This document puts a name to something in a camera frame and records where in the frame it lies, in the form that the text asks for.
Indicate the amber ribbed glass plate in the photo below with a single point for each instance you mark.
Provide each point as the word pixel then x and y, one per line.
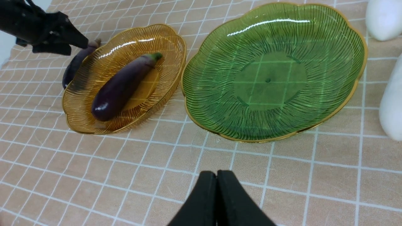
pixel 152 93

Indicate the small dark purple eggplant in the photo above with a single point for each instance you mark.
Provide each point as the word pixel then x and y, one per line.
pixel 76 62

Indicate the white radish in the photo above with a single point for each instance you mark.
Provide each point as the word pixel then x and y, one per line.
pixel 384 19
pixel 390 110

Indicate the green ribbed glass plate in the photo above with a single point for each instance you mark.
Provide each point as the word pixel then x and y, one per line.
pixel 278 70

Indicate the large purple eggplant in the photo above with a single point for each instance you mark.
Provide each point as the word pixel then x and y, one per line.
pixel 116 92

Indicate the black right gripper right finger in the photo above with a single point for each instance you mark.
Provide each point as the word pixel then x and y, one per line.
pixel 234 206

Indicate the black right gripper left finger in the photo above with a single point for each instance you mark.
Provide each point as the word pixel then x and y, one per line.
pixel 199 208

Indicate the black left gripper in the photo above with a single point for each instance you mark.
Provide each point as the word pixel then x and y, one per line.
pixel 31 25

